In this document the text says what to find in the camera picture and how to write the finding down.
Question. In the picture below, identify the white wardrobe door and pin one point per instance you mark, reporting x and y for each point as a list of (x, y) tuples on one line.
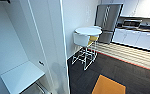
[(57, 40)]

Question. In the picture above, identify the yellow high stool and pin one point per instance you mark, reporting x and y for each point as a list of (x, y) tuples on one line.
[(94, 38)]

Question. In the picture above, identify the small dark door hinge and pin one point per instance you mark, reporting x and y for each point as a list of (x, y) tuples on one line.
[(41, 62)]

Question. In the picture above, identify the stainless steel fridge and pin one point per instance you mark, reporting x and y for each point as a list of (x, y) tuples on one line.
[(107, 21)]

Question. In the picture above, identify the white wardrobe carcass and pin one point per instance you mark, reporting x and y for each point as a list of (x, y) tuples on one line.
[(17, 40)]

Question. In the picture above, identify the white lower kitchen cabinets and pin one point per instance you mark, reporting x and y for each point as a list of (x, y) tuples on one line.
[(137, 38)]

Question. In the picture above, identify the white kitchen cabinets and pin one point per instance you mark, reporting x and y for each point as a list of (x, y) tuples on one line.
[(137, 38), (137, 8)]

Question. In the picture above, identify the white upper kitchen cabinets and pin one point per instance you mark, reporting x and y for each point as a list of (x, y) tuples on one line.
[(137, 8)]

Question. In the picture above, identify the white wall papers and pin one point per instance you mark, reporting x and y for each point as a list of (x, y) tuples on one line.
[(88, 13)]

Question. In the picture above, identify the black hanger rail bracket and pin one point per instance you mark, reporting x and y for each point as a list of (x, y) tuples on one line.
[(4, 1)]

